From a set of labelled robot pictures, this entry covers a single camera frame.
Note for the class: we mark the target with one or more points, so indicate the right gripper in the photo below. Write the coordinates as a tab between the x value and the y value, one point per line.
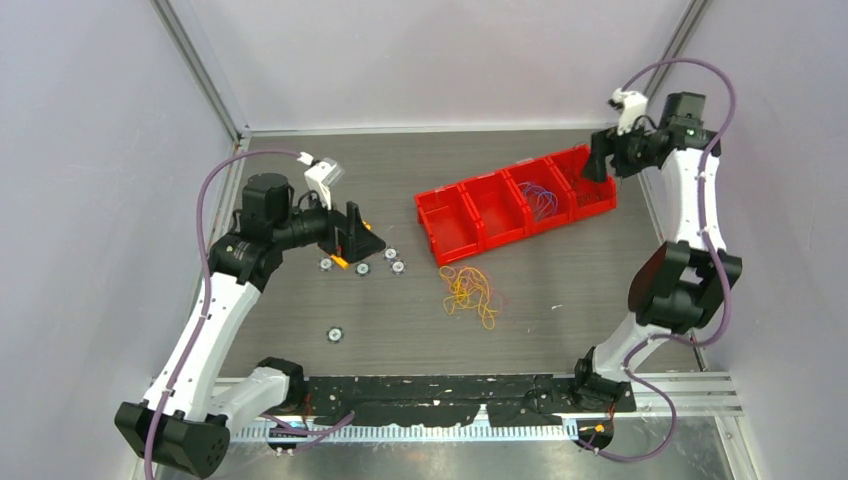
603	142

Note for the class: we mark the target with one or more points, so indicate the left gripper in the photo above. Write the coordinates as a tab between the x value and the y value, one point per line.
355	239

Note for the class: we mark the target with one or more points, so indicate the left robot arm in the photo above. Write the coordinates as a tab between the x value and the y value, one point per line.
180	423

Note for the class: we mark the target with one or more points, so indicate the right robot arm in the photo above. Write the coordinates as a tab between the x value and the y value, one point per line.
684	283

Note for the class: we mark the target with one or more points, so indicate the poker chip blue upper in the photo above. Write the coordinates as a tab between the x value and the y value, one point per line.
391	254

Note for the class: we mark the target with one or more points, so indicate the poker chip left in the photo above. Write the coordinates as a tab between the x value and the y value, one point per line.
325	264

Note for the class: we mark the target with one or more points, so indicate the poker chip blue right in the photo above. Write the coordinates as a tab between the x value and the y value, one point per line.
398	267

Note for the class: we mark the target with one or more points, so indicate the red compartment bin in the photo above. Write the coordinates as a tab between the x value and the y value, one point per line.
530	197

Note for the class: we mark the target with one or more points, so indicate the yellow triangle frame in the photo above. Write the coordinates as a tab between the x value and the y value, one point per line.
338	261

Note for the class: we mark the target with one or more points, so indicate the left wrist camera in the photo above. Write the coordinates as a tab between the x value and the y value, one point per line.
321	176

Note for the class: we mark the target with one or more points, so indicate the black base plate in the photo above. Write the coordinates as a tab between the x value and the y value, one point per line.
450	400

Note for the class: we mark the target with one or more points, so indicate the white slotted cable duct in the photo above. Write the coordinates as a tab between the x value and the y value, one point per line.
474	432

